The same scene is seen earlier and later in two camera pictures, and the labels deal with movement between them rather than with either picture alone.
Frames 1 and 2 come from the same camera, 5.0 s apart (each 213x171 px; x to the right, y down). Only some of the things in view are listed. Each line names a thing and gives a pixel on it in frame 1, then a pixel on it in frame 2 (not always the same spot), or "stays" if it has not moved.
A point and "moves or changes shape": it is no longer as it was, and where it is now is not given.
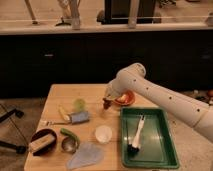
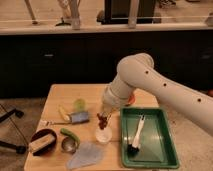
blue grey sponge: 79,117 stays
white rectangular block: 41,142 stays
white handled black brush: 133,148 stays
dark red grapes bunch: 107,103 moves or changes shape
